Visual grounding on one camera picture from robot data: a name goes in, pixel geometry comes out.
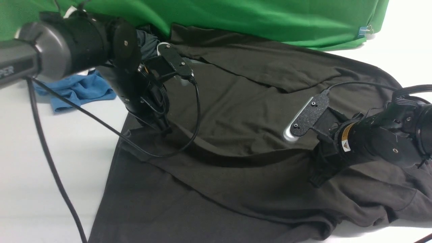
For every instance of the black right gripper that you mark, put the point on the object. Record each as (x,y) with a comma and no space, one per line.
(327,161)

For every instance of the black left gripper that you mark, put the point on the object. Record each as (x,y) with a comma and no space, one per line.
(141,91)

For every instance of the dark gray long-sleeved shirt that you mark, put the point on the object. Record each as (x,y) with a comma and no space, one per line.
(239,181)

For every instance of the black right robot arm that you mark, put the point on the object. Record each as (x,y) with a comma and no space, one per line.
(400,135)

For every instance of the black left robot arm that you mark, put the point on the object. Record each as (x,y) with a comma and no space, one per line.
(88,56)

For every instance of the crumpled blue shirt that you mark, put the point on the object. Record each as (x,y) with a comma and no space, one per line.
(83,88)

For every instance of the crumpled dark teal shirt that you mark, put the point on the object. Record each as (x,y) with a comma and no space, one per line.
(147,44)

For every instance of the blue binder clip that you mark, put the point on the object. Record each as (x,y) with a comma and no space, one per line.
(365,31)

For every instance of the green backdrop cloth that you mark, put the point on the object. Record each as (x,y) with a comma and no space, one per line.
(323,25)

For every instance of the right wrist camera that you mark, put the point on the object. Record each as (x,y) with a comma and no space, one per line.
(306,117)

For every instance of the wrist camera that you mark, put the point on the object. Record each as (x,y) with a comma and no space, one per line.
(306,117)
(182,71)

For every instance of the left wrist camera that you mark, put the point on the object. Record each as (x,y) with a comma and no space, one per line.
(182,71)

